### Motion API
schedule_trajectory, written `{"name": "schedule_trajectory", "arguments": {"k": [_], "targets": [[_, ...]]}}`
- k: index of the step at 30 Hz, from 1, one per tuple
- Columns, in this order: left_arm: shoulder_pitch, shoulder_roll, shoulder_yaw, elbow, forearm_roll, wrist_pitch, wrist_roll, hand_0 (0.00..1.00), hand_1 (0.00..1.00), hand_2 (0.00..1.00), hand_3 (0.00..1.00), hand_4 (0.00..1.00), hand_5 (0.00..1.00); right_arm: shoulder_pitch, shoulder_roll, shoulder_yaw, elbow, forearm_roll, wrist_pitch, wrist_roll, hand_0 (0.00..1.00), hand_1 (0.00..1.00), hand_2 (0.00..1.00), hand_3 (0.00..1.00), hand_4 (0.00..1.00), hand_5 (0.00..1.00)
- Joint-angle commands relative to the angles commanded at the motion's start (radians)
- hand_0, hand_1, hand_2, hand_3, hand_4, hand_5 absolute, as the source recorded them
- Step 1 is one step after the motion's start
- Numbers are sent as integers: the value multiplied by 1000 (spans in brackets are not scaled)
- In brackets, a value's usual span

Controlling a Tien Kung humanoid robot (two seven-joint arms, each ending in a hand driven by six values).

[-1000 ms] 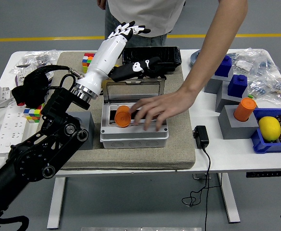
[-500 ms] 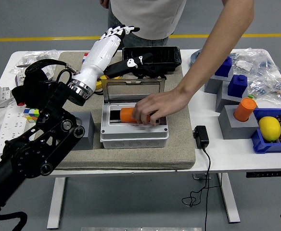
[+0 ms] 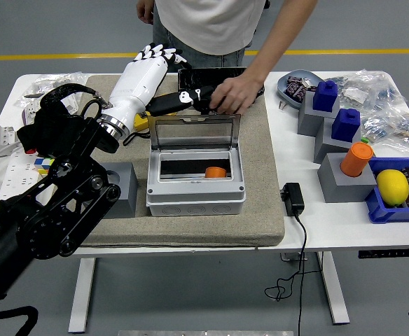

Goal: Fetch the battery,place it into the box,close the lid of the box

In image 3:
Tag yellow tape measure with strap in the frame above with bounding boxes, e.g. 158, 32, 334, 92
122, 113, 150, 147

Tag white table leg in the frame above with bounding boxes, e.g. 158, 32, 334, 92
67, 258, 97, 334
315, 251, 351, 326

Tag blue plastic bin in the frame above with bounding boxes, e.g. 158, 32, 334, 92
364, 156, 409, 224

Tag clear bags of small parts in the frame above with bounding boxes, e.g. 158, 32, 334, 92
13, 71, 90, 109

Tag grey block holder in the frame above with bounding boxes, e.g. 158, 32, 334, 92
313, 117, 362, 165
317, 152, 379, 204
296, 90, 340, 137

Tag white purple packet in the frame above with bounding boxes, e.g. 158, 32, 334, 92
21, 91, 79, 126

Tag black cloth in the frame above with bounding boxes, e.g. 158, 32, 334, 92
16, 104, 86, 158

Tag black table control panel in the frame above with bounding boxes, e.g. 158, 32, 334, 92
357, 248, 409, 260

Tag black power adapter plug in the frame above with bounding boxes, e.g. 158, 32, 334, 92
279, 182, 305, 217

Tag black plastic case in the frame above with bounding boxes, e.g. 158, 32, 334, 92
177, 66, 267, 106

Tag white power strip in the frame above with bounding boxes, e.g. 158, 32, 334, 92
0, 150, 51, 209

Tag person's right hand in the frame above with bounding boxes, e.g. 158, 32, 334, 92
136, 0, 155, 25

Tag brown wrapped packets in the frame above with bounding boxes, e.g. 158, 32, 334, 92
283, 75, 313, 104

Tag grey box with clear lid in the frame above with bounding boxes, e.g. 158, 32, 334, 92
144, 113, 247, 217

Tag yellow lemon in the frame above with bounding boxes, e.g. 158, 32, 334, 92
375, 169, 409, 207

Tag blue plastic block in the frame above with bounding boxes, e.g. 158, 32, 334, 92
331, 108, 361, 144
312, 80, 339, 113

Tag small metal bracket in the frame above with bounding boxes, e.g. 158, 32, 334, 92
280, 252, 309, 262

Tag person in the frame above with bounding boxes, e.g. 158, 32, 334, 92
151, 0, 272, 69

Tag grey block with round hole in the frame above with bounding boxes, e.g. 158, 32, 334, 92
95, 161, 138, 219

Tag black adapter cord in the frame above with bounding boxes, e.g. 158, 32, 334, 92
264, 213, 323, 336

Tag orange cylinder battery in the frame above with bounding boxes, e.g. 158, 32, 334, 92
204, 166, 228, 179
340, 141, 375, 177

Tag grey-brown mat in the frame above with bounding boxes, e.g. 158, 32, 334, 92
41, 73, 286, 249

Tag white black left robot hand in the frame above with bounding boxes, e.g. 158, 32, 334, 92
101, 42, 223, 132

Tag person's left hand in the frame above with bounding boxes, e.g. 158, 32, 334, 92
209, 75, 263, 116

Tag blue-grey oval dish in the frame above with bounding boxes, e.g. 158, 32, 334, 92
276, 69, 326, 109

